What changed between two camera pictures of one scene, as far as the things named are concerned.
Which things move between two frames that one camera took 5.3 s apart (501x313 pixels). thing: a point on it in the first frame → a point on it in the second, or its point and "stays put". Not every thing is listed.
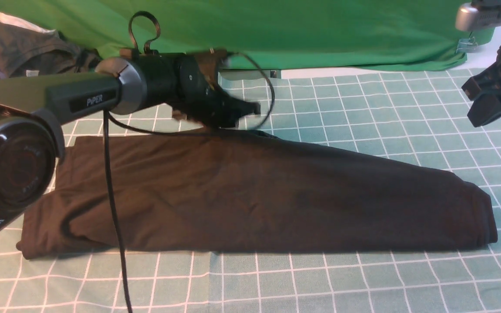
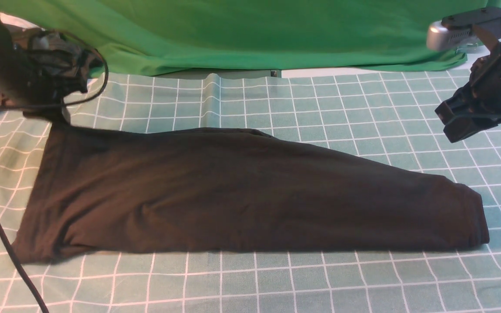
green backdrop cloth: (279, 35) stays put
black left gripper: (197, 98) → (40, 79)
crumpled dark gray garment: (20, 51) stays put
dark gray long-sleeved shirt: (250, 192) stays put
